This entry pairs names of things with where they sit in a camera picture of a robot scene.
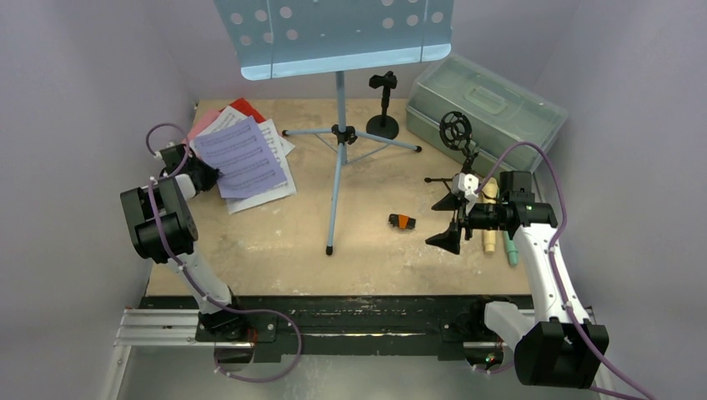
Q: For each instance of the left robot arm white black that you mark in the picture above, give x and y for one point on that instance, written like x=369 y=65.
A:
x=161 y=228

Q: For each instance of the black round-base mic stand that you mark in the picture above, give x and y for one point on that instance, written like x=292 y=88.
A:
x=383 y=125

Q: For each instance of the pink sheet music page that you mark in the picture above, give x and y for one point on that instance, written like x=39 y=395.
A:
x=201 y=124

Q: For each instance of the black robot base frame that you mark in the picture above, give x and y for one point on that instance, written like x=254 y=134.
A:
x=447 y=327

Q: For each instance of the red sheet music page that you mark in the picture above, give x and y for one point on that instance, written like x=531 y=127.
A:
x=247 y=109

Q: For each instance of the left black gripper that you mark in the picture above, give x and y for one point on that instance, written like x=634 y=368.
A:
x=212 y=175

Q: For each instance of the lavender sheet music page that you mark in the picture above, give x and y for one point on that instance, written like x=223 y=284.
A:
x=245 y=161

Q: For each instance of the cream yellow microphone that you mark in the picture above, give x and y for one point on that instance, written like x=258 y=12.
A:
x=490 y=192

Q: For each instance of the mint green microphone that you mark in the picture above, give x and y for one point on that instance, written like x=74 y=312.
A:
x=512 y=252

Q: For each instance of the green translucent storage case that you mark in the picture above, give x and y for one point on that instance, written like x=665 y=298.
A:
x=500 y=112

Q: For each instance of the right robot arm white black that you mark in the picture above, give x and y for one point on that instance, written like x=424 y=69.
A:
x=560 y=347

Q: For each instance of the blue music stand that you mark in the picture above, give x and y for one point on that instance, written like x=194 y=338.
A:
x=283 y=39

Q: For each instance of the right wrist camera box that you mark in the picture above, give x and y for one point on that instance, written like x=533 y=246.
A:
x=465 y=187

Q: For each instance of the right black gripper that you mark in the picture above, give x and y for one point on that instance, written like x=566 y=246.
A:
x=460 y=218

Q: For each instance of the black tripod shock-mount stand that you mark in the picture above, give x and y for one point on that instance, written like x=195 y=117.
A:
x=456 y=133

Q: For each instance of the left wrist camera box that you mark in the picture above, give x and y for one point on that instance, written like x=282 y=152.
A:
x=171 y=155

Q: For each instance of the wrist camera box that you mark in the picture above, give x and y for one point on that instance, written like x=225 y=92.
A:
x=171 y=155
x=465 y=187

